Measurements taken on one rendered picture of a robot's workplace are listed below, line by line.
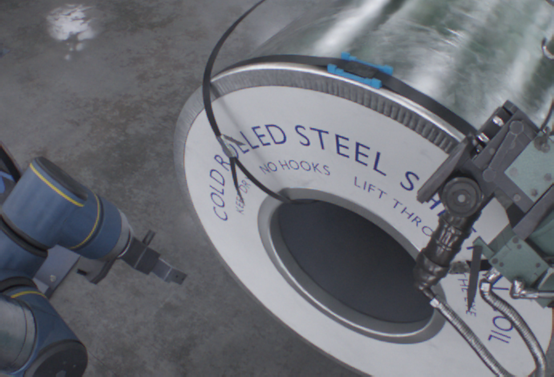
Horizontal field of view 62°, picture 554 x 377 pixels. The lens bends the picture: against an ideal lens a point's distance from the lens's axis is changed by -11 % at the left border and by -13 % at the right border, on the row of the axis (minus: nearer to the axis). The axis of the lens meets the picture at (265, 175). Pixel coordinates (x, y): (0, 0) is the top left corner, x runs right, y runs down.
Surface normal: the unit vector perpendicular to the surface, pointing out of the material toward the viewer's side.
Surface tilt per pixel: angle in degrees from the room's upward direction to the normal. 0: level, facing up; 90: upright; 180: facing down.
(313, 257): 43
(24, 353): 86
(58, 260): 0
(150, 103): 0
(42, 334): 75
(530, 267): 58
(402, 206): 90
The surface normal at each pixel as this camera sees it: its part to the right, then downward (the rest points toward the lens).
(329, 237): 0.51, -0.22
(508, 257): -0.33, 0.22
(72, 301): -0.07, -0.69
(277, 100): -0.59, 0.61
